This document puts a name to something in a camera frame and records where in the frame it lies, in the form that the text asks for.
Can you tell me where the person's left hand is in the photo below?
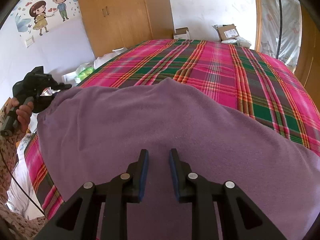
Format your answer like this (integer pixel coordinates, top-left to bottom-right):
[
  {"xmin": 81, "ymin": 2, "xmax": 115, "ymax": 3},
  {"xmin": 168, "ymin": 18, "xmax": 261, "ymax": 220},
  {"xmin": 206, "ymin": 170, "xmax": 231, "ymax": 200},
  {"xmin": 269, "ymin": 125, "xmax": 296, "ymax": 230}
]
[{"xmin": 10, "ymin": 98, "xmax": 34, "ymax": 133}]

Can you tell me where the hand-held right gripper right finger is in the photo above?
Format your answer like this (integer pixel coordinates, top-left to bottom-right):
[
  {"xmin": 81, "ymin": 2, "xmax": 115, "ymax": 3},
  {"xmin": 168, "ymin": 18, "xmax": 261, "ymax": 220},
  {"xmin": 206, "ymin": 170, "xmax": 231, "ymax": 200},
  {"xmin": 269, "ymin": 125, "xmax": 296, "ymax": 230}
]
[{"xmin": 169, "ymin": 148, "xmax": 288, "ymax": 240}]

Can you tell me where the white green plastic bag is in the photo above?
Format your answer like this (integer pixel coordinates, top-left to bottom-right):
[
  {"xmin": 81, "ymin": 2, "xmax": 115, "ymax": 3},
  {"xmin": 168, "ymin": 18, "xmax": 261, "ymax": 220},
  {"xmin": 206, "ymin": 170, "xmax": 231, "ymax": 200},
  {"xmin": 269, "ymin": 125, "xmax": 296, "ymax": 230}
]
[{"xmin": 61, "ymin": 62, "xmax": 97, "ymax": 84}]

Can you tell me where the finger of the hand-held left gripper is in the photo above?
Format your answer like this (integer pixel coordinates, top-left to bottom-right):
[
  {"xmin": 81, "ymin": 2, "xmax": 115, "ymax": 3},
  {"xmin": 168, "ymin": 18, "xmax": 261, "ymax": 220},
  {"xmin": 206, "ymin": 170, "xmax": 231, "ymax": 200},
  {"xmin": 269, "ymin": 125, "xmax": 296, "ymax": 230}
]
[{"xmin": 51, "ymin": 82, "xmax": 72, "ymax": 92}]

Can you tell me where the pile of white packets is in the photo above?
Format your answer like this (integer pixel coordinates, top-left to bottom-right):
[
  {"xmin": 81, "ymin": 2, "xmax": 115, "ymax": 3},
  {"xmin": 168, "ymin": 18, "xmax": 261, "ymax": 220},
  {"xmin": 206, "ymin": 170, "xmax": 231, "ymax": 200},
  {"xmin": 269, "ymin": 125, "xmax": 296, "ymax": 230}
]
[{"xmin": 221, "ymin": 36, "xmax": 252, "ymax": 48}]

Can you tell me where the person's floral clothing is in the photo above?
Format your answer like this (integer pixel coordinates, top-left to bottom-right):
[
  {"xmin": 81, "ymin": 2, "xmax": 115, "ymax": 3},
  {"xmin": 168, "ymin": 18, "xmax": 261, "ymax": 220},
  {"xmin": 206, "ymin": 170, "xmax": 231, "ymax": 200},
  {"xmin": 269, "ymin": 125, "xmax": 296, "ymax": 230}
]
[{"xmin": 0, "ymin": 200, "xmax": 48, "ymax": 240}]

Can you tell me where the black cable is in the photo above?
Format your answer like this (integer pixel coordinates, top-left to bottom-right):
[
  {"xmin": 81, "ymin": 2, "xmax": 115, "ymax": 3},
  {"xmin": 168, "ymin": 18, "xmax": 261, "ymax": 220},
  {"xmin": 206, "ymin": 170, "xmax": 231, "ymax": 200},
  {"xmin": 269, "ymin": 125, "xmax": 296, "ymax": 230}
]
[{"xmin": 0, "ymin": 137, "xmax": 47, "ymax": 217}]

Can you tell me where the wooden door frame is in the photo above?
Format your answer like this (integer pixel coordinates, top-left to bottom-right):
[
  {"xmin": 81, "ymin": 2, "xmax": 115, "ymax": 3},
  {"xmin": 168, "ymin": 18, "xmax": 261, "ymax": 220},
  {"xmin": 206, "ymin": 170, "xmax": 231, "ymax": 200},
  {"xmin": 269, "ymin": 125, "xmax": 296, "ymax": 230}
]
[{"xmin": 252, "ymin": 0, "xmax": 263, "ymax": 52}]

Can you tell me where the wooden door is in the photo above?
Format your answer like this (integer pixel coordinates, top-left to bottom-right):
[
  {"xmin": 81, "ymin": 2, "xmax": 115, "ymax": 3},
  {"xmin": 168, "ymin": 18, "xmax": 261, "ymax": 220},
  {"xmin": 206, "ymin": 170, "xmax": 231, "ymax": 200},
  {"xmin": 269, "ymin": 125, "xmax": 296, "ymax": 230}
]
[{"xmin": 292, "ymin": 5, "xmax": 320, "ymax": 88}]

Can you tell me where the cartoon wall sticker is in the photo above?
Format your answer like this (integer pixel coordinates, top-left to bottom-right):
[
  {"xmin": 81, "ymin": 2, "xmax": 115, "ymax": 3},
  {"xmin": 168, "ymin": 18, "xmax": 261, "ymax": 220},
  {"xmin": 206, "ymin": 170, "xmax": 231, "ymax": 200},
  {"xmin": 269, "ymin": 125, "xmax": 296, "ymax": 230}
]
[{"xmin": 14, "ymin": 0, "xmax": 80, "ymax": 37}]

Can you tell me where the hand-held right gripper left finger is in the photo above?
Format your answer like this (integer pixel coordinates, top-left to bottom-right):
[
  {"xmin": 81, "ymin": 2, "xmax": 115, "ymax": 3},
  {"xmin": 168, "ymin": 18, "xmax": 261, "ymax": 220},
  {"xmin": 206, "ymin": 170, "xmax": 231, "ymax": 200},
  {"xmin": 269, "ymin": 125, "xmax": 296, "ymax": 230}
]
[{"xmin": 34, "ymin": 149, "xmax": 149, "ymax": 240}]

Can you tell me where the wooden wardrobe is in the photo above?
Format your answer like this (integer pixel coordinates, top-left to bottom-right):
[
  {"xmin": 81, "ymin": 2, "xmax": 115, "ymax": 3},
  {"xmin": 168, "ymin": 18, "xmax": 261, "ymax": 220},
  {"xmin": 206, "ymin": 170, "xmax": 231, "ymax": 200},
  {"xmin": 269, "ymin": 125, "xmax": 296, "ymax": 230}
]
[{"xmin": 74, "ymin": 0, "xmax": 174, "ymax": 58}]

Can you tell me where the small white box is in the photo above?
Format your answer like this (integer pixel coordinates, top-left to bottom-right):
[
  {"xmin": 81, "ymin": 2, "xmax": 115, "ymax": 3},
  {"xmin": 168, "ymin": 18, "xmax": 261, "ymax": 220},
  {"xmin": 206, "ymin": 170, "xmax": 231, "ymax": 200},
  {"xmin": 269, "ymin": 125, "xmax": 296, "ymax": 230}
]
[{"xmin": 173, "ymin": 27, "xmax": 190, "ymax": 40}]

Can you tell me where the pink plaid bed sheet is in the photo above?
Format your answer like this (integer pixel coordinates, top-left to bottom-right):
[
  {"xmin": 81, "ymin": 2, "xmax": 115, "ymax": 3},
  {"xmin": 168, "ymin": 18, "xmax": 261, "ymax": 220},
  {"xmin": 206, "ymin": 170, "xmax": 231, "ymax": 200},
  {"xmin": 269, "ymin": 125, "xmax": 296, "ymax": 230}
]
[{"xmin": 24, "ymin": 39, "xmax": 320, "ymax": 220}]

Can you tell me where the brown cardboard box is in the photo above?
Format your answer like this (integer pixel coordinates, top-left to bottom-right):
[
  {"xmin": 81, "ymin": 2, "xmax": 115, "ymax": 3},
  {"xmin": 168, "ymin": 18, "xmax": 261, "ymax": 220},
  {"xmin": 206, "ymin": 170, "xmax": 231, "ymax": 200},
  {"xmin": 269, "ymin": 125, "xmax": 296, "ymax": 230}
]
[{"xmin": 212, "ymin": 24, "xmax": 238, "ymax": 43}]

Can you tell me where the person's left forearm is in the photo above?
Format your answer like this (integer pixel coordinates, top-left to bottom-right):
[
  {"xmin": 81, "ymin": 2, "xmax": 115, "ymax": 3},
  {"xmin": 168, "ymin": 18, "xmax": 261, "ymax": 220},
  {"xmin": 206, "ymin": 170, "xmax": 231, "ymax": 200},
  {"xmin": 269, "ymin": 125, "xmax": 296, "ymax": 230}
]
[{"xmin": 0, "ymin": 102, "xmax": 33, "ymax": 198}]

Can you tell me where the white floral quilt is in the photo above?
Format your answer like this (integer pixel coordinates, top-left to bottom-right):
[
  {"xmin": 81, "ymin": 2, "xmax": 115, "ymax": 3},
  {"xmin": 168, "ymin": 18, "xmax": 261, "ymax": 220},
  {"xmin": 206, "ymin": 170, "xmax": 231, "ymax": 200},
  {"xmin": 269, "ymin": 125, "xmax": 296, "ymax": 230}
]
[{"xmin": 7, "ymin": 132, "xmax": 47, "ymax": 220}]

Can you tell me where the clear plastic door curtain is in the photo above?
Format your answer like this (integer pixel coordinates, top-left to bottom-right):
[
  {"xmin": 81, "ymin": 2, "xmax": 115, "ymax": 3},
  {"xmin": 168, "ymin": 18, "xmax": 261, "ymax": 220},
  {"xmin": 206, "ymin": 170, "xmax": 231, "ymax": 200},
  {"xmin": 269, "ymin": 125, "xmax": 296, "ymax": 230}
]
[{"xmin": 259, "ymin": 0, "xmax": 302, "ymax": 65}]

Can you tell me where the purple fleece garment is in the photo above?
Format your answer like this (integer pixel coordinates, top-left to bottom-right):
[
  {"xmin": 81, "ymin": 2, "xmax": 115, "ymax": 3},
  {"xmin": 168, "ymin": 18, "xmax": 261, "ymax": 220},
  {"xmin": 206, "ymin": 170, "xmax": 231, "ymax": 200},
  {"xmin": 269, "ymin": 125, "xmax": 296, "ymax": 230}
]
[{"xmin": 36, "ymin": 77, "xmax": 320, "ymax": 240}]

